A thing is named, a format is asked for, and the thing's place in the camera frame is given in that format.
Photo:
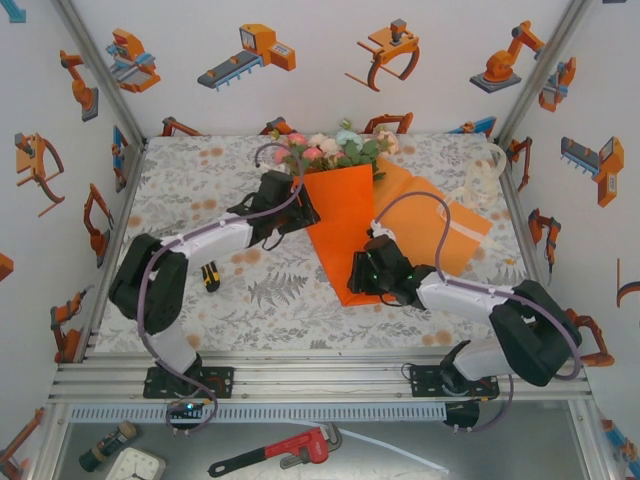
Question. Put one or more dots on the red pipe wrench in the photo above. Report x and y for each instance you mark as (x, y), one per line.
(300, 447)

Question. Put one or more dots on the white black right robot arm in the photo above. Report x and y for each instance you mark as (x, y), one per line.
(465, 295)

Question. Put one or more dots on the black controller box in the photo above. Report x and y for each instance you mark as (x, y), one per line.
(462, 414)
(186, 409)

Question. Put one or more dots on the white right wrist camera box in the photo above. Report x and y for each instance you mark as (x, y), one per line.
(382, 232)

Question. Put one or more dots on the black cylindrical mallet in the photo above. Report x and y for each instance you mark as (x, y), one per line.
(105, 447)

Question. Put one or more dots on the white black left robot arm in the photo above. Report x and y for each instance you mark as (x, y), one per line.
(215, 240)

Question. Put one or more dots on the floral print table cloth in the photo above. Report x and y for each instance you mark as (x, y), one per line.
(225, 320)

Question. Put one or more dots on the orange wrapping paper sheet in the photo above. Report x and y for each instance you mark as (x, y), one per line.
(345, 240)

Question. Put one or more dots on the aluminium side rail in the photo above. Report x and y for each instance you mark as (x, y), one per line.
(522, 225)
(112, 225)

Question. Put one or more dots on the thin white strip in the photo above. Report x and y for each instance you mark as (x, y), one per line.
(400, 450)

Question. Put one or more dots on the yellow black utility knife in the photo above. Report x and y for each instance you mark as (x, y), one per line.
(211, 280)

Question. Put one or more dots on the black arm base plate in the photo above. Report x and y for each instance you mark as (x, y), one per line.
(220, 382)
(425, 382)

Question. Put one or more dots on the aluminium corner post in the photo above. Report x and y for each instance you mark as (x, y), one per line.
(100, 75)
(540, 75)

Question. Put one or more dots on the white analog clock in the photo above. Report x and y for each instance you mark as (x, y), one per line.
(135, 465)

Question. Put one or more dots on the fake flower bouquet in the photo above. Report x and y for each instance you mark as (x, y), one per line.
(330, 150)

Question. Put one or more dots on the aluminium base frame rails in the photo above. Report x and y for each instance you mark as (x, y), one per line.
(310, 385)

